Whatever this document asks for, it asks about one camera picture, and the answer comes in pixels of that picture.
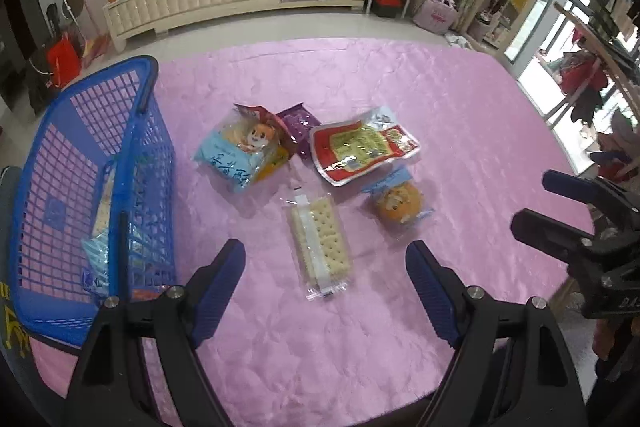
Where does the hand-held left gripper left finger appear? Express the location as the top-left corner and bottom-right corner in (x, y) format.
(65, 238), (247, 427)

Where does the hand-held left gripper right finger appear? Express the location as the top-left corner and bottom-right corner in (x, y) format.
(405, 239), (588, 427)

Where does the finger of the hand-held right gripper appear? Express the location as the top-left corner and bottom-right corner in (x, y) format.
(510, 208), (601, 268)
(542, 169), (640, 220)

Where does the round bun packet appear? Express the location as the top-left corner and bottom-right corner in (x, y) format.
(362, 167), (434, 228)

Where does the clear cracker packet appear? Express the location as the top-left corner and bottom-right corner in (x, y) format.
(92, 162), (123, 238)
(289, 194), (353, 303)

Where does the light blue wafer packet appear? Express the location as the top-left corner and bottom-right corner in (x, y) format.
(80, 234), (131, 298)

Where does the light blue cartoon bread packet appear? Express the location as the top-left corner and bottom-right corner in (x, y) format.
(194, 103), (297, 194)

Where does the red and yellow snack packet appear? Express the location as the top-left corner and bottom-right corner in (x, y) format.
(308, 107), (422, 186)

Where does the purple snack packet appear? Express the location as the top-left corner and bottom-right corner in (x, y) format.
(276, 103), (323, 158)

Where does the blue plastic basket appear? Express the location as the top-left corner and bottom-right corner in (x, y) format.
(9, 56), (178, 345)

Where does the red and black garment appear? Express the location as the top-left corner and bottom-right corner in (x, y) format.
(559, 52), (610, 126)

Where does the pink tablecloth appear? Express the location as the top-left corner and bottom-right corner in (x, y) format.
(25, 38), (596, 427)

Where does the wooden clothes rack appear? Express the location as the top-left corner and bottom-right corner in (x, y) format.
(552, 0), (640, 118)

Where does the pink tote bag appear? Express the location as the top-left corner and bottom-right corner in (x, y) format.
(412, 0), (460, 32)

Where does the black bag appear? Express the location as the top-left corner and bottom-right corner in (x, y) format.
(25, 57), (61, 112)

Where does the pink broom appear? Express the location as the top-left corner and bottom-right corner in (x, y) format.
(75, 0), (112, 68)

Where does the red shopping bag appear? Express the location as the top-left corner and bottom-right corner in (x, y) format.
(46, 34), (82, 88)

